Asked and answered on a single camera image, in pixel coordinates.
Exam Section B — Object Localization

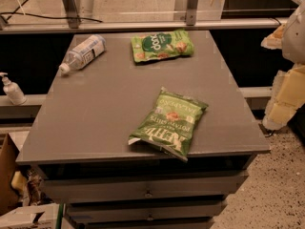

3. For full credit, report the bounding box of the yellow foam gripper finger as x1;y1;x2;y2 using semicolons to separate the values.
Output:
262;64;305;131
261;25;285;50

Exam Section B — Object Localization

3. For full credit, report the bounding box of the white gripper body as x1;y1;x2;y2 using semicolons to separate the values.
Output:
282;1;305;64

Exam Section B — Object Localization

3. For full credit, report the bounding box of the clear blue-label plastic bottle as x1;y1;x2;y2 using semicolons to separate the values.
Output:
59;34;106;74

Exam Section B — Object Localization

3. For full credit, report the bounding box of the white pump dispenser bottle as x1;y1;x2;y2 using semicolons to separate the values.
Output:
0;73;27;105

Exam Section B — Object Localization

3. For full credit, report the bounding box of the green round-logo snack bag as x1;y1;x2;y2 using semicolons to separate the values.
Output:
131;30;194;63

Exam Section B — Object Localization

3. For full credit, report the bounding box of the green Kettle jalapeno chips bag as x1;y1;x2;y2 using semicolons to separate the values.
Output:
128;87;208;162

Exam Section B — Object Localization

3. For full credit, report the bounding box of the grey drawer cabinet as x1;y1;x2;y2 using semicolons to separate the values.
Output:
17;31;269;229

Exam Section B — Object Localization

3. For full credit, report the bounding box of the white cardboard box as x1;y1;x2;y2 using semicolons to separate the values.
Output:
0;203;63;229

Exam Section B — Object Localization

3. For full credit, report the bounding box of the brown cardboard box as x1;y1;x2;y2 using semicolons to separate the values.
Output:
0;135;19;215

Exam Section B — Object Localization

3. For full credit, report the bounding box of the metal bracket right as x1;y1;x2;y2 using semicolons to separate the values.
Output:
186;0;198;26

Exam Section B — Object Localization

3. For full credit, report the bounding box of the metal bracket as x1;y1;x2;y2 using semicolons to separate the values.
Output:
62;0;80;29
186;0;198;26

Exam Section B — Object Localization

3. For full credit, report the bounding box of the metal bracket left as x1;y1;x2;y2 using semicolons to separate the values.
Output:
62;0;80;29

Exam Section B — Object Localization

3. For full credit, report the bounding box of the metal frame rail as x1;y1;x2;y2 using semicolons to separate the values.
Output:
0;17;288;34

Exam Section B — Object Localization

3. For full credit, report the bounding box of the black cable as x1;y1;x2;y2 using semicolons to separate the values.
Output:
0;0;104;24

